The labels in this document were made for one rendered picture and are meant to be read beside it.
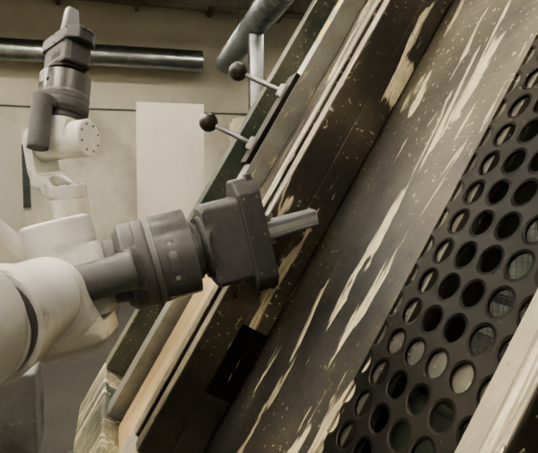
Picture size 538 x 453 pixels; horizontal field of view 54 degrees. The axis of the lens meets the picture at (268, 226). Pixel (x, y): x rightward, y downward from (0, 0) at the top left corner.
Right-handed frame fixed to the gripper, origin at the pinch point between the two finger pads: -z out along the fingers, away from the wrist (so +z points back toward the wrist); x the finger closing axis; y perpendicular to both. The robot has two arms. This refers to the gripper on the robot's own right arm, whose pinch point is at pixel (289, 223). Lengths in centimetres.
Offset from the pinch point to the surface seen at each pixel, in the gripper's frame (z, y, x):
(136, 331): 21, 67, -25
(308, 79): -23, 43, 20
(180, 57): -126, 788, 182
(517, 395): 4.7, -38.5, -2.6
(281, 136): -15.5, 43.2, 10.4
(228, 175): -9, 67, 5
